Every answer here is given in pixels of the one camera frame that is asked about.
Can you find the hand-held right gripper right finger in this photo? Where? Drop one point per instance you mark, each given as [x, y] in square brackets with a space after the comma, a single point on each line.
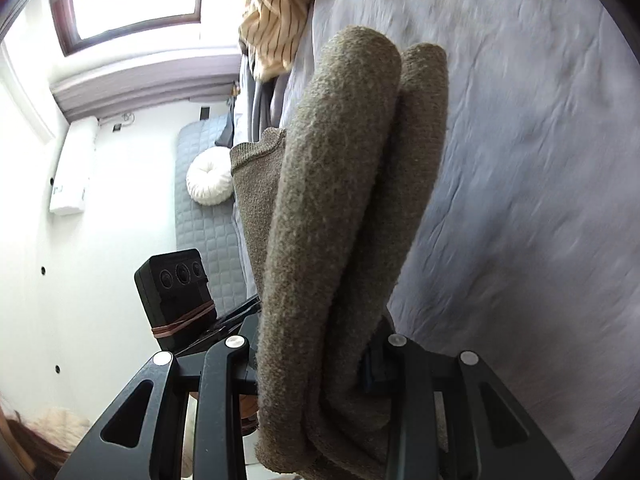
[372, 372]

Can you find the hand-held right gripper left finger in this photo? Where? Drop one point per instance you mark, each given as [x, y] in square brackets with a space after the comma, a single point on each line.
[225, 375]

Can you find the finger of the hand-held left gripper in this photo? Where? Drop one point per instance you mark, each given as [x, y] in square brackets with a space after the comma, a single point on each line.
[235, 320]

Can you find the brown knit sweater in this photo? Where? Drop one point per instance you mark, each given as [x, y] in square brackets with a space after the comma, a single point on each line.
[320, 210]

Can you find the grey quilted headboard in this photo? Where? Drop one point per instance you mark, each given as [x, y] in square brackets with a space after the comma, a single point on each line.
[210, 230]

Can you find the white round cushion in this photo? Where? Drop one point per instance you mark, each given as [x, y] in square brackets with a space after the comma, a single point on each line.
[210, 180]

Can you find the white air conditioner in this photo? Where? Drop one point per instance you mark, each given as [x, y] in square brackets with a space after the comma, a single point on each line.
[75, 170]

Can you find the fluffy beige cloth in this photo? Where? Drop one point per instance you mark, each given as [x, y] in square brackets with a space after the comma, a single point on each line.
[60, 430]

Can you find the lilac bedspread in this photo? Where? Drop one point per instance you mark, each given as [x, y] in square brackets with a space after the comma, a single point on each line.
[525, 135]

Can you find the beige striped garment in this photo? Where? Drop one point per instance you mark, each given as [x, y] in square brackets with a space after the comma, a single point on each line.
[272, 25]

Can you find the black wall socket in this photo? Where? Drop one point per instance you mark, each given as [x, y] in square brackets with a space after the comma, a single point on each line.
[204, 113]

